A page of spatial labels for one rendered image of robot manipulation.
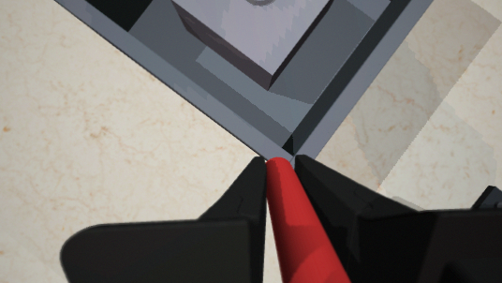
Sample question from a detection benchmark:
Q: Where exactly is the red peg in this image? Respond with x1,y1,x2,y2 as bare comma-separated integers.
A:
266,157,350,283

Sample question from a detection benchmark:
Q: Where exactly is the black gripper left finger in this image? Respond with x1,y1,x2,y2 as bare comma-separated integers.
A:
59,156,267,283

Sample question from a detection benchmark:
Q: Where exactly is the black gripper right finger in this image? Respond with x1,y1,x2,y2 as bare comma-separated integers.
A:
294,155,502,283

